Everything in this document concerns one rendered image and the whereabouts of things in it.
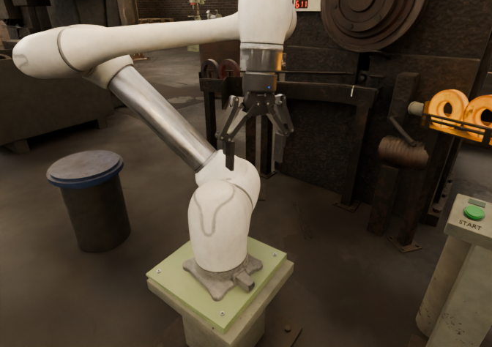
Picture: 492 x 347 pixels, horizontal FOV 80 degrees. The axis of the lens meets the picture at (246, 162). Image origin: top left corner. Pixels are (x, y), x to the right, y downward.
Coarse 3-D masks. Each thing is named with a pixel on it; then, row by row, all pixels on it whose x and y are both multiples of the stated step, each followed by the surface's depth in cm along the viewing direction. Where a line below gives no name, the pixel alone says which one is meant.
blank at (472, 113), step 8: (480, 96) 104; (488, 96) 101; (472, 104) 106; (480, 104) 104; (488, 104) 101; (464, 112) 110; (472, 112) 107; (480, 112) 106; (464, 120) 110; (472, 120) 107; (480, 120) 107; (472, 128) 108; (480, 136) 105
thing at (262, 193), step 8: (224, 80) 163; (232, 80) 172; (240, 80) 172; (224, 88) 164; (232, 88) 174; (240, 88) 174; (224, 96) 165; (240, 96) 176; (224, 104) 166; (240, 104) 165; (248, 120) 169; (248, 128) 171; (248, 136) 174; (248, 144) 176; (248, 152) 178; (248, 160) 181; (264, 184) 200; (264, 192) 192; (264, 200) 185
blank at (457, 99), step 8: (440, 96) 119; (448, 96) 115; (456, 96) 112; (464, 96) 111; (432, 104) 123; (440, 104) 119; (456, 104) 112; (464, 104) 110; (432, 112) 123; (440, 112) 121; (456, 112) 113; (440, 120) 120; (440, 128) 121; (448, 128) 117
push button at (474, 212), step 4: (468, 208) 74; (472, 208) 74; (476, 208) 74; (480, 208) 74; (464, 212) 75; (468, 212) 74; (472, 212) 73; (476, 212) 73; (480, 212) 73; (468, 216) 74; (472, 216) 73; (476, 216) 72; (480, 216) 72
